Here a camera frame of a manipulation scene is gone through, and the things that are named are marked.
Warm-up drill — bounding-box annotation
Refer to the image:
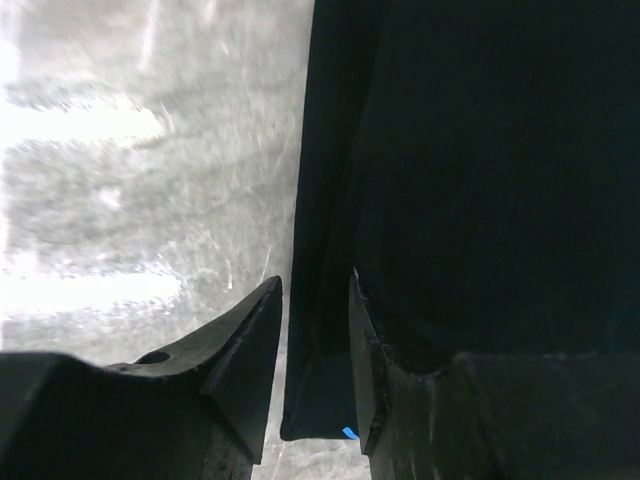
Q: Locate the black t shirt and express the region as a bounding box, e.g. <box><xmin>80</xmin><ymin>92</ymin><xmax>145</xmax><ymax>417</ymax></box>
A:
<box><xmin>280</xmin><ymin>1</ymin><xmax>639</xmax><ymax>441</ymax></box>

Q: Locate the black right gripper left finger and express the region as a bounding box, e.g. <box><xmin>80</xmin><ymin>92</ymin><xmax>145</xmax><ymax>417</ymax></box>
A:
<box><xmin>1</xmin><ymin>276</ymin><xmax>282</xmax><ymax>479</ymax></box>

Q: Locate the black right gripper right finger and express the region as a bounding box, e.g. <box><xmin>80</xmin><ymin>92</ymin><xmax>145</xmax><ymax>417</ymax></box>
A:
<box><xmin>349</xmin><ymin>277</ymin><xmax>639</xmax><ymax>479</ymax></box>

